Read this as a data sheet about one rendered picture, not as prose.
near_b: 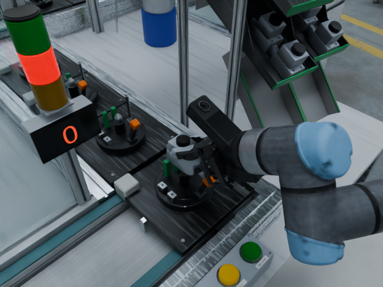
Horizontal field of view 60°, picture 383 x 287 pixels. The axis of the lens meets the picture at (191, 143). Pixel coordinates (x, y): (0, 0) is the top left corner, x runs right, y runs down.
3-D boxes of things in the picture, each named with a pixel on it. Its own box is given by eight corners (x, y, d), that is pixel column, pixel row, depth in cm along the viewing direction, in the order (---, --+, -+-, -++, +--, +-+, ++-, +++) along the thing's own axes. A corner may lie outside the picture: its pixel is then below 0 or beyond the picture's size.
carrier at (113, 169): (182, 142, 95) (181, 107, 86) (111, 188, 82) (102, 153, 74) (130, 105, 107) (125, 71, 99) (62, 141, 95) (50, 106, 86)
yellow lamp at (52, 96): (73, 102, 57) (66, 77, 53) (46, 115, 54) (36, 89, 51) (59, 90, 59) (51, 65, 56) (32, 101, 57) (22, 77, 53)
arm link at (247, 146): (248, 141, 48) (280, 116, 53) (227, 142, 52) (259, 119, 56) (267, 184, 50) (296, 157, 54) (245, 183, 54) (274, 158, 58)
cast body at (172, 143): (200, 164, 73) (201, 141, 69) (186, 175, 71) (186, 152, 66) (175, 145, 78) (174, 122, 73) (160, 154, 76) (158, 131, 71)
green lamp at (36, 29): (57, 48, 50) (48, 15, 46) (25, 59, 47) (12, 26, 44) (41, 36, 52) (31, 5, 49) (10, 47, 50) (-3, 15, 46)
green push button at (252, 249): (264, 254, 69) (265, 250, 68) (252, 267, 67) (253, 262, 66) (248, 242, 72) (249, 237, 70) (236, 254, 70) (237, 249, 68)
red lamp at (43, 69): (66, 76, 53) (57, 48, 50) (36, 89, 51) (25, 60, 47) (51, 65, 56) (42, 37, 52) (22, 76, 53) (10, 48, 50)
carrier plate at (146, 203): (253, 193, 81) (255, 187, 80) (182, 257, 69) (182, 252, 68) (186, 144, 94) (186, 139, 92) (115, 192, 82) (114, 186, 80)
